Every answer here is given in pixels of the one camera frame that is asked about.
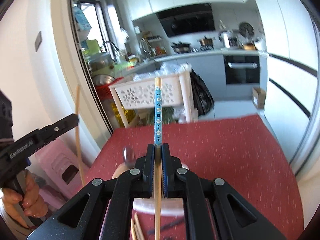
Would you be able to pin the silver rice cooker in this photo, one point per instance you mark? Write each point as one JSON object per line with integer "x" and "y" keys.
{"x": 229, "y": 39}

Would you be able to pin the black wok on stove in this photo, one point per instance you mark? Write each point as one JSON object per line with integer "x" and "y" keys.
{"x": 181, "y": 48}

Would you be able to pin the red speckled table mat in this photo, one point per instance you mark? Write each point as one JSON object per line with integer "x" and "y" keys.
{"x": 242, "y": 151}

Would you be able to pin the green vegetables bundle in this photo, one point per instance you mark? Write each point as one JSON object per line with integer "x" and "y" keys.
{"x": 167, "y": 116}

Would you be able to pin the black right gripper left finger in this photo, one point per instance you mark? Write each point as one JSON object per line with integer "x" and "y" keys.
{"x": 102, "y": 209}

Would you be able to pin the pink utensil holder cup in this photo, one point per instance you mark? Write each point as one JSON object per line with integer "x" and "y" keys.
{"x": 169, "y": 207}

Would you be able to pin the white refrigerator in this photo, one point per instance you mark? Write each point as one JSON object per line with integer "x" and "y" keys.
{"x": 292, "y": 67}

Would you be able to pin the black built-in oven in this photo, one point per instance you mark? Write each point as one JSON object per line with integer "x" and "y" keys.
{"x": 240, "y": 69}

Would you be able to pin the black plastic bag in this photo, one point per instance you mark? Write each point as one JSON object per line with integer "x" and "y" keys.
{"x": 203, "y": 100}

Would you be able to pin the beige perforated storage cart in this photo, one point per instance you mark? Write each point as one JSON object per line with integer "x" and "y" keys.
{"x": 134, "y": 95}

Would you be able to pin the red plastic basket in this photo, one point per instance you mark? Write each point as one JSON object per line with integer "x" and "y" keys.
{"x": 103, "y": 91}

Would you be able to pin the blue patterned wooden chopstick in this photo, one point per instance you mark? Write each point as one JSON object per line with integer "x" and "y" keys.
{"x": 158, "y": 162}

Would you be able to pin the pink plastic stool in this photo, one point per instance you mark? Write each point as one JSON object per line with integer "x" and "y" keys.
{"x": 61, "y": 165}

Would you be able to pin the steel cooking pot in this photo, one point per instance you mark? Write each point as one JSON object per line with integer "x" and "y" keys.
{"x": 207, "y": 43}

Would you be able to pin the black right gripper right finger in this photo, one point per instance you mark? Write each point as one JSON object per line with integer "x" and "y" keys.
{"x": 213, "y": 209}

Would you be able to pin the person's left hand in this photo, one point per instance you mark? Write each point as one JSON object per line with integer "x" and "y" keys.
{"x": 33, "y": 204}

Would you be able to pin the plain wooden chopstick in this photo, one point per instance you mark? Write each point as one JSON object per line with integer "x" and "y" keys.
{"x": 77, "y": 137}

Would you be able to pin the black range hood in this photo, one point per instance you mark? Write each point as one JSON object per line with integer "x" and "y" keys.
{"x": 194, "y": 18}

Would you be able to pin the dark spoon in cup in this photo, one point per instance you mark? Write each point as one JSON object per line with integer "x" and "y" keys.
{"x": 129, "y": 157}

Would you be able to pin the cardboard box on floor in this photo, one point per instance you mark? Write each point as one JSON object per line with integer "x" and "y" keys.
{"x": 258, "y": 97}

